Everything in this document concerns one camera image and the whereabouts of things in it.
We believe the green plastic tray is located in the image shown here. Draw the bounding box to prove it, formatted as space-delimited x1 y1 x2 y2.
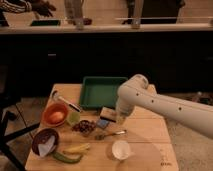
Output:
79 76 127 110

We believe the green chili pepper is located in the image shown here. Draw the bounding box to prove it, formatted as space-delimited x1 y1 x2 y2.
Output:
52 152 82 164

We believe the black tablet on counter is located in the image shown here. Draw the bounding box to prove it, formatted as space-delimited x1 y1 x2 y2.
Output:
30 20 61 26

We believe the red bowl on counter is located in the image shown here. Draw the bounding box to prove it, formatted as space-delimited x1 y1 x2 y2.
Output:
83 18 92 25

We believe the brown black board eraser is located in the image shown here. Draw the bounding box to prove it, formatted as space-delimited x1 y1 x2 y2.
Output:
100 107 116 122

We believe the blue sponge block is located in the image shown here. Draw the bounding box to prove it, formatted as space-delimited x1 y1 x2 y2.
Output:
96 119 109 129

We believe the dark purple bowl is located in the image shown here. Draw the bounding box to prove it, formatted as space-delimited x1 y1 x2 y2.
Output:
32 128 59 156

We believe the black chair frame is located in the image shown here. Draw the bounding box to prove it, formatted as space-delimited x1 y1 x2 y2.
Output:
0 93 41 171

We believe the dark grape bunch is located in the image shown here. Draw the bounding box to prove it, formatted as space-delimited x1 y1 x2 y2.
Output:
72 120 96 134

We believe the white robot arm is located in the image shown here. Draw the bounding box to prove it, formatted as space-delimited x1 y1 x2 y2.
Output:
116 74 213 139

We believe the yellow corn cob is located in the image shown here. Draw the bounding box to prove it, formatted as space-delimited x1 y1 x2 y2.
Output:
64 143 90 154

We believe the orange egg-shaped ball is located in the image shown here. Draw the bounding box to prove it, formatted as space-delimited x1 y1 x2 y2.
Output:
49 112 63 123

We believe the light green cup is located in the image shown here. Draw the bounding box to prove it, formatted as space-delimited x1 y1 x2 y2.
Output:
66 112 80 126

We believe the white round cup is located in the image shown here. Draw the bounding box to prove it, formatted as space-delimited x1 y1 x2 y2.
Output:
112 140 131 160

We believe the orange bowl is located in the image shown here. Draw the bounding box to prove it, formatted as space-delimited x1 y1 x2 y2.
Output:
42 103 68 127

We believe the white folded paper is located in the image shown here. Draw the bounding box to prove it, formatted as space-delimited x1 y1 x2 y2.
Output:
38 136 55 157

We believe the person in striped jacket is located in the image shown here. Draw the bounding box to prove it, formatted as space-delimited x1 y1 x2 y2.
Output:
0 0 56 27

